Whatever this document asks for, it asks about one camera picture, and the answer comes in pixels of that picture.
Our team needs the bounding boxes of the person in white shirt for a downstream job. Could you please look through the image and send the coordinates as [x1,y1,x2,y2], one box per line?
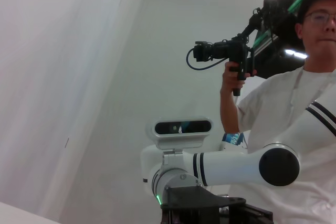
[236,0,336,224]

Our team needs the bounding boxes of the bright ceiling lamp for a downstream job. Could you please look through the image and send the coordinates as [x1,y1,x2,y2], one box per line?
[284,49,308,59]

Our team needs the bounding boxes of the thin rimmed glasses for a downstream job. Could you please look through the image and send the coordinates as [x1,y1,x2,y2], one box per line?
[303,10,336,27]

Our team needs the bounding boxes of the dark blue camera cable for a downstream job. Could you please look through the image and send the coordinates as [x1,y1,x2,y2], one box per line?
[186,47,229,71]

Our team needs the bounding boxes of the black video camera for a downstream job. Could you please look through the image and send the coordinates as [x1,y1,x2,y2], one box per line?
[193,6,266,97]

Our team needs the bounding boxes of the grey neck lanyard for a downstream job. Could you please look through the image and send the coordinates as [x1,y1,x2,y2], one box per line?
[290,69,332,110]

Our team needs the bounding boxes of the person's right hand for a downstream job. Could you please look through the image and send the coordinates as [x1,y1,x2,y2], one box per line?
[219,60,248,96]

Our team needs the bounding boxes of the white robot head camera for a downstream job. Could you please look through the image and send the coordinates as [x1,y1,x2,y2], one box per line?
[146,115,213,154]

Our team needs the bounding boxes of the blue white printed card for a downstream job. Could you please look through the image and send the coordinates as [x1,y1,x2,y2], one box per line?
[222,132,248,147]

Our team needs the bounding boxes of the person's right forearm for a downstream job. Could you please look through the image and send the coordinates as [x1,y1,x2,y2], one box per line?
[219,90,243,135]

